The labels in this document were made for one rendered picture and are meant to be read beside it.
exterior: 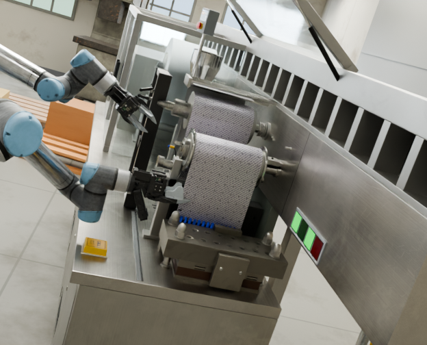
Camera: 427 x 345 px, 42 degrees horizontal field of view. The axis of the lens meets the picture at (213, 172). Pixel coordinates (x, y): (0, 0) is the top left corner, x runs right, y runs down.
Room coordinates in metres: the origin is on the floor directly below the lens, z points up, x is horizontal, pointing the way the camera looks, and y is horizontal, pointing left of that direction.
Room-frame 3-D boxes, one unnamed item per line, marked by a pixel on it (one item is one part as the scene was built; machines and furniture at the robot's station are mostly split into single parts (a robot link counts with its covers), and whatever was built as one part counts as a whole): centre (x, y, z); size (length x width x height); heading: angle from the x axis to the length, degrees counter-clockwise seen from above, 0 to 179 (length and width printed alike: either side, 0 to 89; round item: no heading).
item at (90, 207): (1.72, 0.36, 1.01); 0.11 x 0.08 x 0.11; 48
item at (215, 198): (1.80, -0.03, 1.11); 0.23 x 0.01 x 0.18; 105
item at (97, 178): (1.70, 0.35, 1.11); 0.11 x 0.08 x 0.09; 105
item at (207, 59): (2.55, 0.18, 1.50); 0.14 x 0.14 x 0.06
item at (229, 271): (1.61, -0.14, 0.96); 0.10 x 0.03 x 0.11; 105
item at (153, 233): (1.85, 0.15, 1.05); 0.06 x 0.05 x 0.31; 105
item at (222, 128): (1.99, 0.01, 1.16); 0.39 x 0.23 x 0.51; 15
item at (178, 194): (1.75, 0.09, 1.11); 0.09 x 0.03 x 0.06; 104
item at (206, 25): (2.37, 0.21, 1.66); 0.07 x 0.07 x 0.10; 31
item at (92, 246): (1.62, 0.29, 0.91); 0.07 x 0.07 x 0.02; 15
